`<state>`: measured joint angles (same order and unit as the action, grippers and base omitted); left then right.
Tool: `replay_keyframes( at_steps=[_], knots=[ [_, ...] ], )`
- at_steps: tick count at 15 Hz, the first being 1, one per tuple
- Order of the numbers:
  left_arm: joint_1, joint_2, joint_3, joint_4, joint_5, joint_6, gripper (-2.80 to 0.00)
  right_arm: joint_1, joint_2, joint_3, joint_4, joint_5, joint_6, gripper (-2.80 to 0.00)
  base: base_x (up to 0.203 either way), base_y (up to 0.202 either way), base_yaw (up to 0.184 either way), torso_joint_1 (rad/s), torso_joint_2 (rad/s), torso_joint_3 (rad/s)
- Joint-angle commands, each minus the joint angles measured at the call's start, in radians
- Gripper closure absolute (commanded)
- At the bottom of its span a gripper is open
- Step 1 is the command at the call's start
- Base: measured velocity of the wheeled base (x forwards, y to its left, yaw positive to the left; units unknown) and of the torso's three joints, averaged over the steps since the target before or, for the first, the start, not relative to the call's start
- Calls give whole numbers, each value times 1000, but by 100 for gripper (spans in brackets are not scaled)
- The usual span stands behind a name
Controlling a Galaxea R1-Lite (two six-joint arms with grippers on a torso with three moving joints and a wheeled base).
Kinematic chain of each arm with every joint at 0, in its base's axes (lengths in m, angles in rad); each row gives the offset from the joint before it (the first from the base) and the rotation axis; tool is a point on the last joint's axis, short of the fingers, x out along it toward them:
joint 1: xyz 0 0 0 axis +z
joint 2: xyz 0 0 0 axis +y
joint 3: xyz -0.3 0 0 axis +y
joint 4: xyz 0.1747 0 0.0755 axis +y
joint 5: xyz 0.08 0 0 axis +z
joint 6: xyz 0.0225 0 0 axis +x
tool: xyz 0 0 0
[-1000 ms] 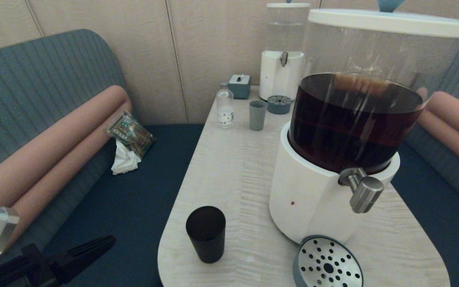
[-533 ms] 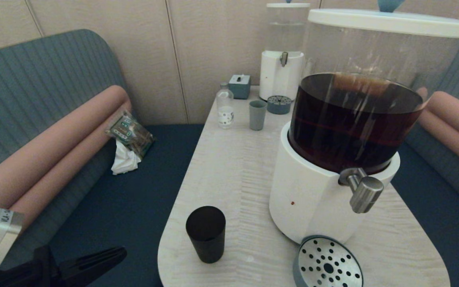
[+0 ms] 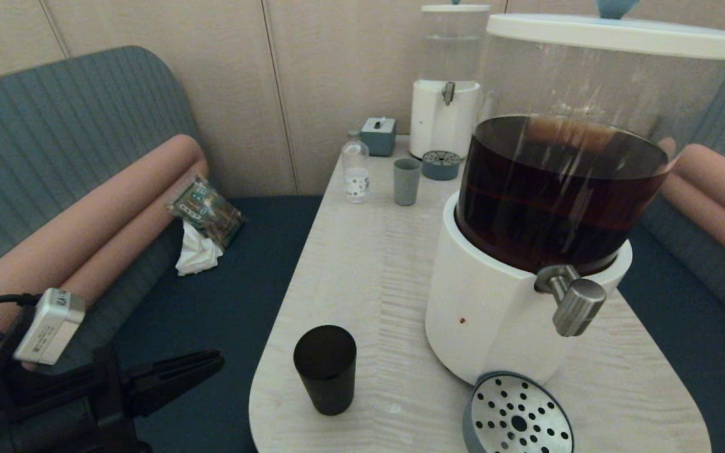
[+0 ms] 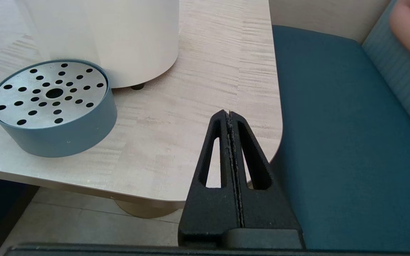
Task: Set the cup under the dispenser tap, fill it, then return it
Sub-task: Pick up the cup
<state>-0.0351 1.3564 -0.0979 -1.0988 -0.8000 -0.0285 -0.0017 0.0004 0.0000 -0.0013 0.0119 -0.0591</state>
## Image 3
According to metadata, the blue-grey upholstered sofa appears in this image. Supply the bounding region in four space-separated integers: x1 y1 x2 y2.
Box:
617 53 725 453
0 45 324 453

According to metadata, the large metal dispenser tap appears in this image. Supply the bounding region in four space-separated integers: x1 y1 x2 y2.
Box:
534 264 607 337

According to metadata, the large tea dispenser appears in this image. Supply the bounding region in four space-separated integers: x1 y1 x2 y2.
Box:
425 31 725 387

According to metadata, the large round perforated drip tray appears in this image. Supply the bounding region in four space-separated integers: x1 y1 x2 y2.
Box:
463 371 575 453

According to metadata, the black cup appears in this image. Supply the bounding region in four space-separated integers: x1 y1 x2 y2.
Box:
293 325 357 416

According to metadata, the blue-grey tissue box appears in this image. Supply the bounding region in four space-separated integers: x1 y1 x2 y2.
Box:
361 117 397 157

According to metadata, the small water dispenser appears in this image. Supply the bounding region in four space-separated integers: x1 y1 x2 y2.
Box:
410 11 489 160

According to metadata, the grey cup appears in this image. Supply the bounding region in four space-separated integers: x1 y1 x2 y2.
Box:
393 158 422 206

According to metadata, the white crumpled tissue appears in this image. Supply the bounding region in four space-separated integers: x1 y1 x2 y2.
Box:
176 220 225 277

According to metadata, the large white lid blue knob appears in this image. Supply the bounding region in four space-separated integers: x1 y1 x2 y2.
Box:
486 0 725 62

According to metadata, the small round drip tray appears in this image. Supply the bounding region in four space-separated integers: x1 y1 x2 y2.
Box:
422 150 462 181

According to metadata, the clear plastic bottle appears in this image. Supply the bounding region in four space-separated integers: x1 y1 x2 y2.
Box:
342 130 371 204

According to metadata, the small white dispenser lid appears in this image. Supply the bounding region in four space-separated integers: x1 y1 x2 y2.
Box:
420 0 490 14

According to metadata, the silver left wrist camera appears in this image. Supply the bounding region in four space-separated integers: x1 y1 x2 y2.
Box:
13 288 86 366

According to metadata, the green snack packet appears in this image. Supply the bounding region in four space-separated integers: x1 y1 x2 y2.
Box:
166 175 245 249

